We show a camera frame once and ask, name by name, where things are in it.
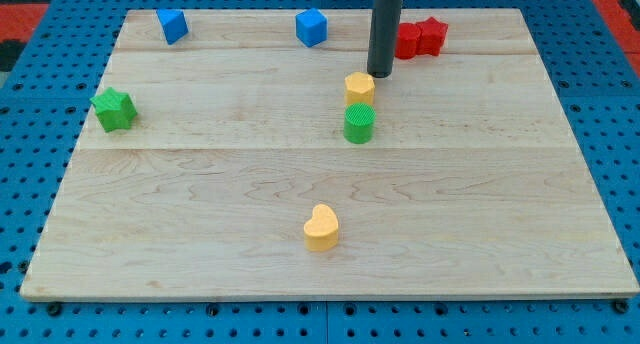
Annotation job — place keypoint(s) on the green cylinder block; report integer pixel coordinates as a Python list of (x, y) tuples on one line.
[(359, 120)]

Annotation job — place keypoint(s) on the blue triangle block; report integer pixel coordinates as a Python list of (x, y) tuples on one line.
[(173, 23)]

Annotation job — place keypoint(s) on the blue cube block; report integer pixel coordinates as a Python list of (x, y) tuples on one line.
[(311, 27)]

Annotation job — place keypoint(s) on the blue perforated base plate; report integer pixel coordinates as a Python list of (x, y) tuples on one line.
[(45, 101)]

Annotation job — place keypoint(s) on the red star block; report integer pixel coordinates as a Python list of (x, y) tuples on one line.
[(432, 36)]

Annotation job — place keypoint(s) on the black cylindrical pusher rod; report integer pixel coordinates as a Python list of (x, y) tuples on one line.
[(385, 19)]

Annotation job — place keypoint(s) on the red cylinder block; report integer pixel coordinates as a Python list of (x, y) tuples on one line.
[(407, 38)]

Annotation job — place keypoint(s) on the yellow hexagon block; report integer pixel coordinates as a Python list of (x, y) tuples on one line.
[(359, 88)]

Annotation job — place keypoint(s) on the green star block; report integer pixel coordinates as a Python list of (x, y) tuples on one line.
[(115, 110)]

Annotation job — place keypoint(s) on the wooden board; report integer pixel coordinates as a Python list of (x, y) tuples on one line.
[(472, 187)]

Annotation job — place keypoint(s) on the yellow heart block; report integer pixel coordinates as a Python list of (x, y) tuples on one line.
[(321, 231)]

